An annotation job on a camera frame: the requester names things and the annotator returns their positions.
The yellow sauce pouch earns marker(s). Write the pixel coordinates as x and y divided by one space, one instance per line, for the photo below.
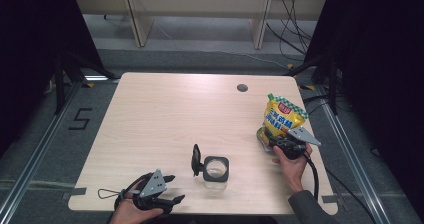
283 117

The person's dark clothing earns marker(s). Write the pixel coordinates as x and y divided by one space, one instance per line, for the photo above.
216 220

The black metal stand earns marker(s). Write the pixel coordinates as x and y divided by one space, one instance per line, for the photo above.
333 90
60 90

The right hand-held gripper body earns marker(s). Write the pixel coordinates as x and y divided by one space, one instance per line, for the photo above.
301 135

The black curtain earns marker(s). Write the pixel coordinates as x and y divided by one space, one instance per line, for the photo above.
383 67
26 50

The glass jar with black lid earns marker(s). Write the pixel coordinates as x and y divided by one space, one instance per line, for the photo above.
206 175

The yellow floor tape piece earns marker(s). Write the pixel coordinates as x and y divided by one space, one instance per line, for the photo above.
308 87

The light wooden desk frame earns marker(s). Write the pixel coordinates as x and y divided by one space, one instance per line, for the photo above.
140 20

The person's right hand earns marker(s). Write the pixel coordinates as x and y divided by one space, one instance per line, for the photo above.
293 174

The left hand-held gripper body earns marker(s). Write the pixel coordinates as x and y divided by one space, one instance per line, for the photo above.
153 187

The grey tape strip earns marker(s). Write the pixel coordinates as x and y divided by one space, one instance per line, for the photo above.
75 192
329 199

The person's left hand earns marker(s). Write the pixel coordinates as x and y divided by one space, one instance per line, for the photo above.
128 214

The metal floor rail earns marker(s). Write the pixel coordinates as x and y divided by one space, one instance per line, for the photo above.
36 154
350 154

